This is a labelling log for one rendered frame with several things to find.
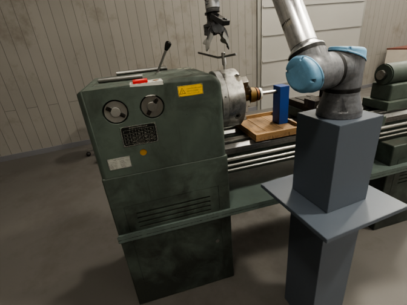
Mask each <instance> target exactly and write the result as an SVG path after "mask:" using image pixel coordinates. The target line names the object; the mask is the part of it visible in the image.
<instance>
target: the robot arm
mask: <svg viewBox="0 0 407 305"><path fill-rule="evenodd" d="M272 1H273V4H274V8H275V9H276V13H277V15H278V18H279V21H280V24H281V26H282V30H283V32H284V35H285V38H286V41H287V43H288V46H289V48H290V52H291V53H290V55H289V57H288V61H289V62H288V64H287V66H286V70H287V72H286V79H287V82H288V84H289V85H290V87H291V88H292V89H293V90H294V91H297V92H299V93H314V92H316V91H319V90H323V94H322V96H321V98H320V101H319V104H318V106H317V107H316V115H317V116H319V117H322V118H325V119H332V120H351V119H357V118H359V117H362V114H363V107H362V100H361V96H360V90H361V86H362V80H363V73H364V69H365V62H366V60H367V58H366V54H367V50H366V48H365V47H354V46H333V47H329V48H328V49H327V47H326V44H325V42H324V41H322V40H319V39H317V36H316V33H315V31H314V28H313V25H312V23H311V20H310V18H309V15H308V12H307V10H306V7H305V4H304V1H303V0H272ZM205 9H206V13H205V16H207V23H206V24H205V25H203V29H204V36H207V38H206V39H205V40H204V41H203V44H204V45H205V48H206V51H208V49H209V48H210V44H211V40H212V39H213V37H214V35H217V34H219V35H220V36H221V39H220V41H221V43H224V44H226V45H227V48H228V49H230V44H229V39H228V33H227V30H226V28H225V27H224V26H226V25H229V24H230V20H229V19H227V18H225V17H224V16H222V15H220V14H218V12H220V3H219V0H205Z"/></svg>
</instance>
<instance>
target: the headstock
mask: <svg viewBox="0 0 407 305"><path fill-rule="evenodd" d="M184 68H186V69H184ZM184 68H181V69H178V68H174V69H169V70H161V71H159V72H160V73H155V72H157V71H151V72H146V73H136V74H142V75H143V78H147V80H152V79H162V80H163V83H164V84H163V85H149V86H141V87H130V82H133V80H123V81H117V82H107V83H101V84H99V83H98V78H95V79H94V80H92V81H91V82H90V83H89V84H88V85H87V86H86V87H84V88H83V89H82V90H81V91H80V92H78V94H77V98H78V102H79V105H80V108H81V111H82V115H83V118H84V121H85V125H86V127H87V131H88V135H89V138H90V141H91V145H92V147H93V151H94V154H95V157H96V161H97V163H98V167H99V170H100V174H101V177H102V179H110V178H114V177H120V176H123V175H129V174H135V173H139V172H144V171H150V170H154V169H159V168H165V167H168V166H174V165H180V164H183V163H189V162H195V161H198V160H204V159H210V158H213V157H219V156H223V155H225V139H224V128H223V109H222V90H221V84H220V81H219V79H218V78H217V77H216V76H214V75H212V74H209V73H206V72H203V71H200V70H197V69H195V68H191V67H184ZM126 75H132V74H126ZM126 75H121V76H126ZM110 77H115V76H110ZM151 94H154V95H156V96H149V97H146V96H147V95H151Z"/></svg>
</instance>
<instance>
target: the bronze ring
mask: <svg viewBox="0 0 407 305"><path fill-rule="evenodd" d="M251 90H252V92H251V94H248V95H246V101H248V100H250V102H255V101H258V100H260V98H261V91H260V89H259V88H258V87H255V88H254V87H251Z"/></svg>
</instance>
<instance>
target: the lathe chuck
mask: <svg viewBox="0 0 407 305"><path fill-rule="evenodd" d="M218 71H220V72H221V74H222V76H223V78H224V79H225V83H226V85H227V90H228V96H229V101H230V117H229V121H228V125H227V126H226V127H230V126H235V125H240V124H241V123H242V122H243V120H244V118H245V113H246V95H245V89H244V85H243V82H242V80H240V82H238V81H236V78H235V75H237V76H240V74H239V73H238V72H237V70H235V69H234V68H230V69H226V70H218ZM237 113H239V114H240V117H239V118H235V117H234V116H235V115H236V114H237Z"/></svg>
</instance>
